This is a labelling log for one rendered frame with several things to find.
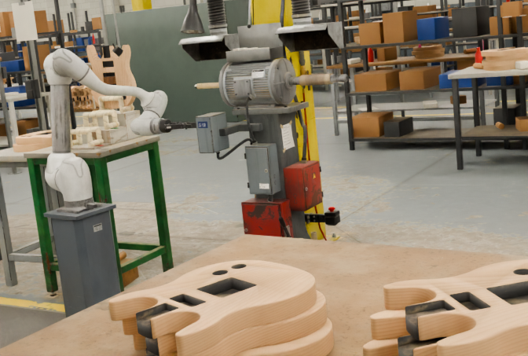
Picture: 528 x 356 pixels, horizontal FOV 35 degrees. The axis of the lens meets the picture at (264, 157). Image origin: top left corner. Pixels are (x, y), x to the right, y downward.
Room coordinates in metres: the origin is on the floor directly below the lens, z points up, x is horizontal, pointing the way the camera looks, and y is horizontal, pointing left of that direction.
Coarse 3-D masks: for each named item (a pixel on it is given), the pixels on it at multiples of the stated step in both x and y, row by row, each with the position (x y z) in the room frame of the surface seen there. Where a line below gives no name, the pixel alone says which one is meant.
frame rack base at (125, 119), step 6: (120, 114) 5.23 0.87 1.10; (126, 114) 5.23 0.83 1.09; (132, 114) 5.27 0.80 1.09; (138, 114) 5.32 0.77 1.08; (102, 120) 5.32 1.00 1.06; (108, 120) 5.29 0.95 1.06; (120, 120) 5.23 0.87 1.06; (126, 120) 5.22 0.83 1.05; (132, 120) 5.27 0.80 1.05; (102, 126) 5.32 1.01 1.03; (120, 126) 5.24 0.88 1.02; (126, 126) 5.22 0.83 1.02; (132, 132) 5.25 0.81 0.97; (132, 138) 5.25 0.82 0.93
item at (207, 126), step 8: (216, 112) 4.54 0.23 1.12; (224, 112) 4.53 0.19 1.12; (200, 120) 4.43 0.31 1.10; (208, 120) 4.41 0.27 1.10; (216, 120) 4.45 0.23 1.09; (224, 120) 4.52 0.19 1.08; (200, 128) 4.44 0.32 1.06; (208, 128) 4.41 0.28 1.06; (216, 128) 4.44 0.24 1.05; (200, 136) 4.44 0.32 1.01; (208, 136) 4.41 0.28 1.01; (216, 136) 4.44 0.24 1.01; (224, 136) 4.50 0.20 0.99; (200, 144) 4.44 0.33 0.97; (208, 144) 4.42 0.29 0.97; (216, 144) 4.43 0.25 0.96; (224, 144) 4.49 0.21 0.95; (240, 144) 4.50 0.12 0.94; (200, 152) 4.45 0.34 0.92; (208, 152) 4.42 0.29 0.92; (216, 152) 4.52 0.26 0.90
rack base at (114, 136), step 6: (102, 132) 5.11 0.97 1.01; (108, 132) 5.08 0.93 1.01; (114, 132) 5.11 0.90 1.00; (120, 132) 5.16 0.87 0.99; (126, 132) 5.21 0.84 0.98; (84, 138) 5.19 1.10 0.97; (96, 138) 5.14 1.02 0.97; (102, 138) 5.11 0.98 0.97; (108, 138) 5.08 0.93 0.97; (114, 138) 5.11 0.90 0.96; (120, 138) 5.16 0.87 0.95; (126, 138) 5.20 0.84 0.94; (114, 144) 5.10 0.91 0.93
